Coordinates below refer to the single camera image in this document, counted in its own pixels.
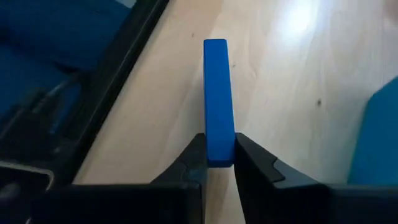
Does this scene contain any grey metal bracket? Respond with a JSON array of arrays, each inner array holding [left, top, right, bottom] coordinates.
[[0, 160, 55, 192]]

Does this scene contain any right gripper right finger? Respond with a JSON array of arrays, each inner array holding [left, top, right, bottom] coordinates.
[[234, 133, 398, 224]]

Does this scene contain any blue wooden plank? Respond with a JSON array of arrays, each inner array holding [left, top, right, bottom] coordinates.
[[203, 38, 236, 169]]

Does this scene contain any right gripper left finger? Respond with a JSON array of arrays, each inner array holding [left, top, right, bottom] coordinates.
[[30, 133, 208, 224]]

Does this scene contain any black aluminium table frame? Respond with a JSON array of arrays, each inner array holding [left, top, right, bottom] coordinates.
[[46, 0, 171, 187]]

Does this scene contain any teal plastic bin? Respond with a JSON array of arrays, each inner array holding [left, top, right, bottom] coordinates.
[[347, 76, 398, 187]]

